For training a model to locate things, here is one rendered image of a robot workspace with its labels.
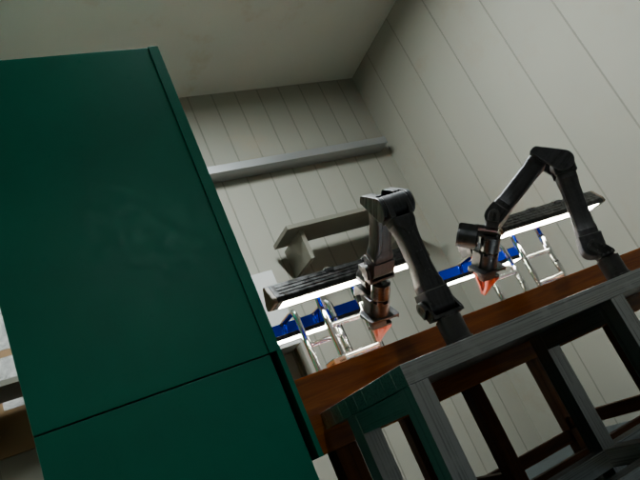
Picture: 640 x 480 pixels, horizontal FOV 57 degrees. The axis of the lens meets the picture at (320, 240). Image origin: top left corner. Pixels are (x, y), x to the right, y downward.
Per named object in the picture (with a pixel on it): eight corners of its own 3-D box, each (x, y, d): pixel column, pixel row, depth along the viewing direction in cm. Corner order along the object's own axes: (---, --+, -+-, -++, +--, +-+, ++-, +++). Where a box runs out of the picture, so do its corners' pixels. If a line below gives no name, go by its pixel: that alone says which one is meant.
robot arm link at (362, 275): (350, 286, 180) (348, 251, 174) (375, 277, 182) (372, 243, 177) (370, 305, 170) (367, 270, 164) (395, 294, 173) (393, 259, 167)
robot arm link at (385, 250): (359, 272, 171) (359, 183, 152) (387, 263, 174) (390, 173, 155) (381, 298, 162) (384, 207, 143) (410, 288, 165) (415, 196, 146)
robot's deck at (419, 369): (751, 237, 163) (743, 225, 164) (409, 386, 106) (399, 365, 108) (540, 339, 237) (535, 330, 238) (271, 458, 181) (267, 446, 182)
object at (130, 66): (282, 349, 143) (158, 45, 172) (32, 436, 118) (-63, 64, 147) (197, 440, 256) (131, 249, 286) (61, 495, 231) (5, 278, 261)
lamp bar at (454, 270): (526, 255, 302) (519, 243, 305) (431, 288, 274) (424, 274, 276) (516, 262, 309) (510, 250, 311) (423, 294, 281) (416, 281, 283)
